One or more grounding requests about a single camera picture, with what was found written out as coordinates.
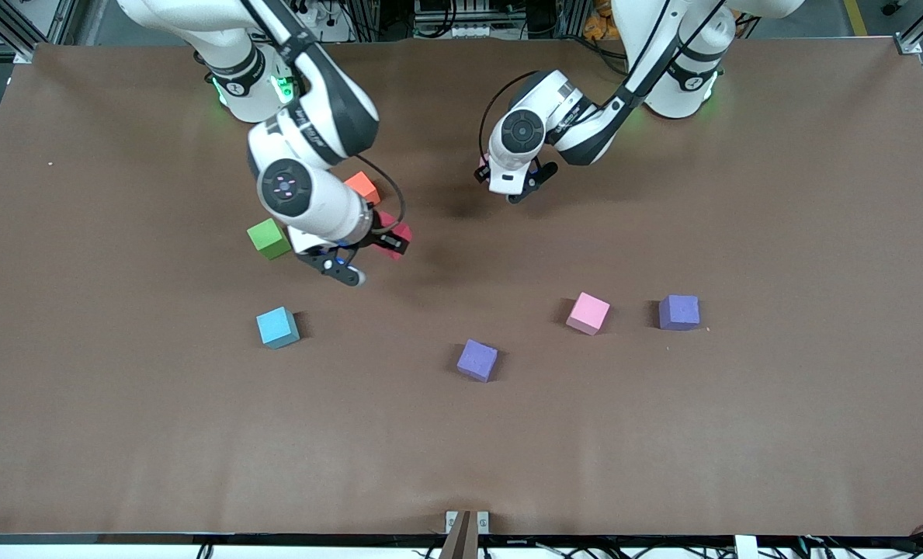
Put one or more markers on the white tag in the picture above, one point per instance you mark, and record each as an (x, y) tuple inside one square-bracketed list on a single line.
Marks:
[(746, 547)]

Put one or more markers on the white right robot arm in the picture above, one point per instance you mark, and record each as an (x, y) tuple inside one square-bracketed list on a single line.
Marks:
[(306, 194)]

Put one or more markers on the purple foam block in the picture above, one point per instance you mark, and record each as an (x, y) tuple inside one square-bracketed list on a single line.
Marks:
[(477, 360), (678, 312)]

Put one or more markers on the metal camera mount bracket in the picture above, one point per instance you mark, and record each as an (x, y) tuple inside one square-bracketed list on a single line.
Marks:
[(465, 532)]

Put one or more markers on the green foam block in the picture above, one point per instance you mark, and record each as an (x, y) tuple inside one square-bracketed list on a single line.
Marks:
[(267, 238)]

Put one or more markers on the orange foam block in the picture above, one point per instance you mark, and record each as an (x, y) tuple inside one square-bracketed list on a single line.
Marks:
[(364, 186)]

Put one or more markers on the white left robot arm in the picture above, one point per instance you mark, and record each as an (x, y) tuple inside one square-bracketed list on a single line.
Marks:
[(577, 116)]

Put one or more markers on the light blue foam block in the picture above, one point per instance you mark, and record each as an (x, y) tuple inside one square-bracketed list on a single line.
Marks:
[(277, 327)]

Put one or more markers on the pile of orange packets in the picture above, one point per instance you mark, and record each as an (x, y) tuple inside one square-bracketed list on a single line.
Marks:
[(601, 23)]

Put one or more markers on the brown paper table cover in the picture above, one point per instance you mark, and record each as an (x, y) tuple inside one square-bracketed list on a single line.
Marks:
[(663, 435)]

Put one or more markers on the grey equipment box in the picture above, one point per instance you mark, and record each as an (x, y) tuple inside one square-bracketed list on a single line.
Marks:
[(457, 19)]

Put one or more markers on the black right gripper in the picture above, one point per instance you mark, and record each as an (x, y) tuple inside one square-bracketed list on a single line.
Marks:
[(378, 230)]

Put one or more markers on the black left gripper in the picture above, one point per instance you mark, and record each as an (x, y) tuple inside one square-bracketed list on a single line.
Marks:
[(479, 176)]

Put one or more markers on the magenta red foam block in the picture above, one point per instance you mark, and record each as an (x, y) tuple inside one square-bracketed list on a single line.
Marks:
[(403, 231)]

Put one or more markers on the white power strip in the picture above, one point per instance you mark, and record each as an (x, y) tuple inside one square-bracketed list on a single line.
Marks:
[(314, 12)]

